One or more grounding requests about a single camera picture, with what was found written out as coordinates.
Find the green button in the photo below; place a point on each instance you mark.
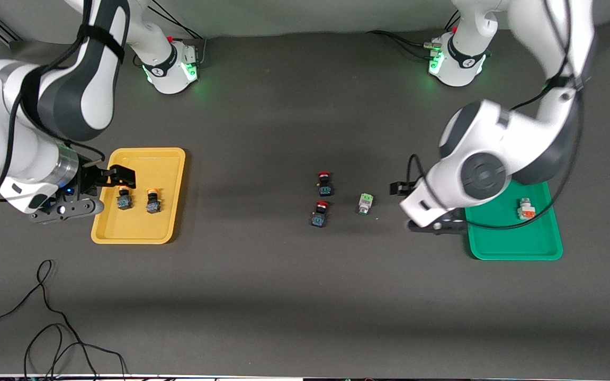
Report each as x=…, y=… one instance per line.
x=365, y=201
x=526, y=211

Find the yellow plastic tray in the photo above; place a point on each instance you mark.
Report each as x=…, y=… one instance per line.
x=162, y=222

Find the red push button switch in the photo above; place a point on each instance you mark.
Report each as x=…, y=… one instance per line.
x=319, y=218
x=325, y=188

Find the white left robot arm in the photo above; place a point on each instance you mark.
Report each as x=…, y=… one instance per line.
x=495, y=153

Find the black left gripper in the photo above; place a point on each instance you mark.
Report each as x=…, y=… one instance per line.
x=401, y=188

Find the green plastic tray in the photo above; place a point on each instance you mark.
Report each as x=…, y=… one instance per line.
x=522, y=238

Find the yellow push button switch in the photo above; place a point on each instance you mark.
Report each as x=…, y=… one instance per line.
x=152, y=203
x=123, y=202

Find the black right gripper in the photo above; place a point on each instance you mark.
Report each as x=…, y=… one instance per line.
x=92, y=179

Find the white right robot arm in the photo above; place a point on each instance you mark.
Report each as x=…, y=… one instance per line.
x=72, y=100

